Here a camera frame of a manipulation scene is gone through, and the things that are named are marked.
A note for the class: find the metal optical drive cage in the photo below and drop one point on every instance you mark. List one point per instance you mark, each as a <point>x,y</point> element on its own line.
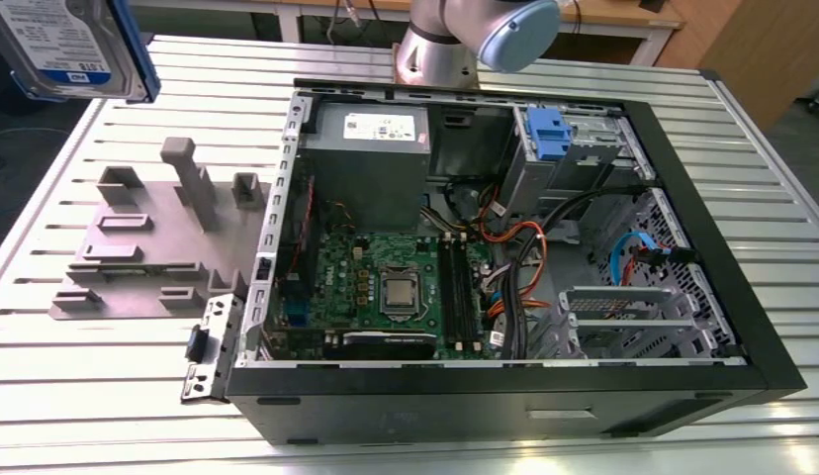
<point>569,173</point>

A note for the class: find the grey power supply unit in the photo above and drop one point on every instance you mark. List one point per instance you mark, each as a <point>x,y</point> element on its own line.
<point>363,183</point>

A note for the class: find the blue plastic drive latch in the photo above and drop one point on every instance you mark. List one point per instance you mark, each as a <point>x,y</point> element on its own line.
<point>549,133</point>

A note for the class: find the hard disk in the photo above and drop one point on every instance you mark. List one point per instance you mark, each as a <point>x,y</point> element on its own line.
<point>59,44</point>

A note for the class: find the green RAM stick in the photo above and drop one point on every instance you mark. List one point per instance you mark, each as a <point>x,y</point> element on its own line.
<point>127,271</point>

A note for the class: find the black RAM slot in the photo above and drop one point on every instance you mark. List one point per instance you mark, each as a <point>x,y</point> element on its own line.
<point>466,292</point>
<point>451,292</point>

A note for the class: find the green motherboard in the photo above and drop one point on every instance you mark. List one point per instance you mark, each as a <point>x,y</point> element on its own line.
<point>410,252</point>

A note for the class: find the metal disk bay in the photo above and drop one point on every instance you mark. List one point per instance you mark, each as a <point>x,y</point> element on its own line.
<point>625,324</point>

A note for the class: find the blue expansion slot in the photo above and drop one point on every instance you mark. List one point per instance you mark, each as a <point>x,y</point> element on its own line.
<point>299,313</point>

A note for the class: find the black graphics card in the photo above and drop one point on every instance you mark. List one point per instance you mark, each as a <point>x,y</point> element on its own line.
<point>383,345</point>

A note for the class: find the grey plastic parts rack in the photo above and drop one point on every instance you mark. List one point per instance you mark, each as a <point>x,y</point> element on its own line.
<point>159,247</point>

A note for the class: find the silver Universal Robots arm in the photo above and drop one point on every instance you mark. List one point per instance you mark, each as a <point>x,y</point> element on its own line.
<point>437,59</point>

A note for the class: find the white metal desk frame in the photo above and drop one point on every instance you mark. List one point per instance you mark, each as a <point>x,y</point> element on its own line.
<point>286,27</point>

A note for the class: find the black open PC case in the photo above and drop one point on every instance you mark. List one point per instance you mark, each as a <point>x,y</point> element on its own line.
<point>450,401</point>

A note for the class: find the light wooden desk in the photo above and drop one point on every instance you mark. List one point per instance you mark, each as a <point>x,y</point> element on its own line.
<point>634,22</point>

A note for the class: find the blue rear port plug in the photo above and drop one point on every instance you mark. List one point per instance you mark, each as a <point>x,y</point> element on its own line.
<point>198,343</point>

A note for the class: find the silver CPU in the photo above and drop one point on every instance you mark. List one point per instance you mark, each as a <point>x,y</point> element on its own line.
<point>398,292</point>

